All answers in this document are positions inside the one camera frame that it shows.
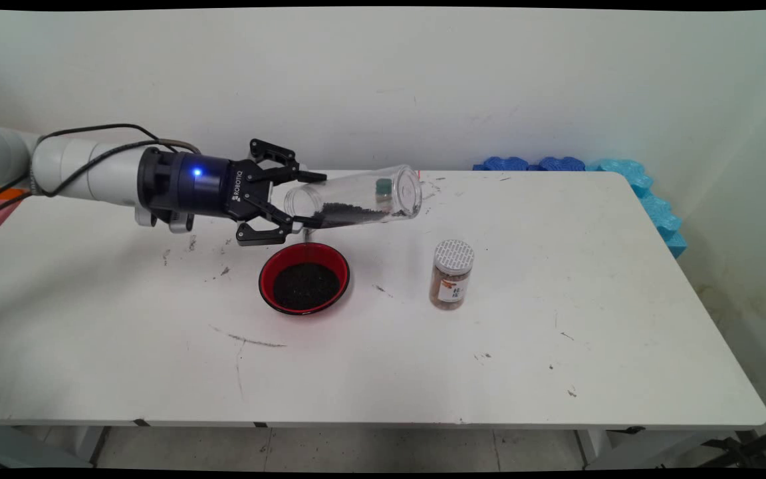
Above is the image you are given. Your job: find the green-capped spice bottle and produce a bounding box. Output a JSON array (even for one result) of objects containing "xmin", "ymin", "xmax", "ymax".
[{"xmin": 374, "ymin": 176, "xmax": 394, "ymax": 224}]

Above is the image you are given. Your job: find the light blue foam block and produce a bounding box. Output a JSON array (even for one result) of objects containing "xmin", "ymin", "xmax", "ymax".
[{"xmin": 589, "ymin": 158, "xmax": 688, "ymax": 259}]

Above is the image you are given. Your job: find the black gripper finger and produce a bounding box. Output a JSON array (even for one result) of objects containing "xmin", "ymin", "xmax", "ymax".
[
  {"xmin": 249, "ymin": 138, "xmax": 327, "ymax": 184},
  {"xmin": 235, "ymin": 200, "xmax": 317, "ymax": 247}
]

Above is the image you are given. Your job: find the white-lidded jar of brown sticks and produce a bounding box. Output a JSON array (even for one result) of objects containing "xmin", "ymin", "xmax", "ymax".
[{"xmin": 429, "ymin": 239, "xmax": 475, "ymax": 311}]

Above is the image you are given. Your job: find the black cable with grey sleeve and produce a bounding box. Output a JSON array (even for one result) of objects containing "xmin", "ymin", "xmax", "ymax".
[{"xmin": 0, "ymin": 138, "xmax": 201, "ymax": 220}]

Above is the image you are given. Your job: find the black camera cable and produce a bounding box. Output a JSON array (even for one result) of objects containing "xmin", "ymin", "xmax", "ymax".
[{"xmin": 37, "ymin": 123, "xmax": 162, "ymax": 151}]

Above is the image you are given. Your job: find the red bowl with black rim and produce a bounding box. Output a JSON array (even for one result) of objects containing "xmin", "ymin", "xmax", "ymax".
[{"xmin": 258, "ymin": 241, "xmax": 351, "ymax": 316}]

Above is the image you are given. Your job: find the black metal bar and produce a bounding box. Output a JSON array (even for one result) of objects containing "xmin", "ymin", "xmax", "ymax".
[{"xmin": 696, "ymin": 422, "xmax": 766, "ymax": 470}]

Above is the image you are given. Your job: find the clear plastic jar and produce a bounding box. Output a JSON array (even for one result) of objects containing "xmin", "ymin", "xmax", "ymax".
[{"xmin": 283, "ymin": 164, "xmax": 424, "ymax": 230}]

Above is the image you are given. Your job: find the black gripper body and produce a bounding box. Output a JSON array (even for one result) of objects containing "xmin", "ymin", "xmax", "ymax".
[{"xmin": 137, "ymin": 148, "xmax": 271, "ymax": 222}]

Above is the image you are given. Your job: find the black granules heap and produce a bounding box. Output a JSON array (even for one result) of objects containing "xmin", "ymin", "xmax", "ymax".
[
  {"xmin": 310, "ymin": 202, "xmax": 390, "ymax": 230},
  {"xmin": 272, "ymin": 261, "xmax": 342, "ymax": 311}
]

